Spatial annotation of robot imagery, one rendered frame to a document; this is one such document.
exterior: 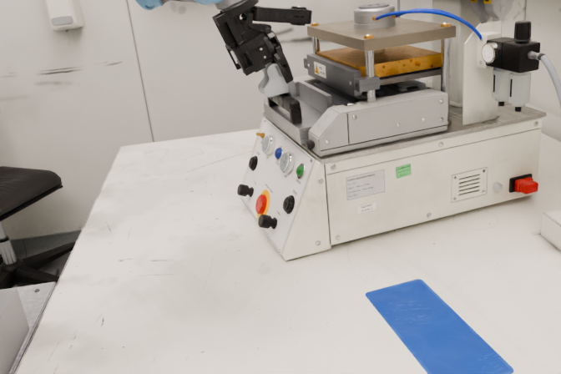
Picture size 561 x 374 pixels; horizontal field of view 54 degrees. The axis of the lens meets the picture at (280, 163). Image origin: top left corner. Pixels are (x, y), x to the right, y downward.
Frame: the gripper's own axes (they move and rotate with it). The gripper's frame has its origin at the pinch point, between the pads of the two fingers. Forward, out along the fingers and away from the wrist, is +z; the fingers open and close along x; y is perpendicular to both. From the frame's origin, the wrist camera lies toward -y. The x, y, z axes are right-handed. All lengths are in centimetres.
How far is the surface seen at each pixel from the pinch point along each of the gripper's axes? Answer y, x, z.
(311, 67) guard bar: -7.8, -8.7, -0.1
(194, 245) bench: 31.0, 2.4, 15.7
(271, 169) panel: 10.3, -1.7, 12.1
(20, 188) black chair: 88, -127, 23
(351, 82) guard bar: -7.9, 10.9, -0.5
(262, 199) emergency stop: 15.1, 1.2, 15.5
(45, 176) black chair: 80, -136, 26
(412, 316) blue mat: 6.9, 39.7, 24.4
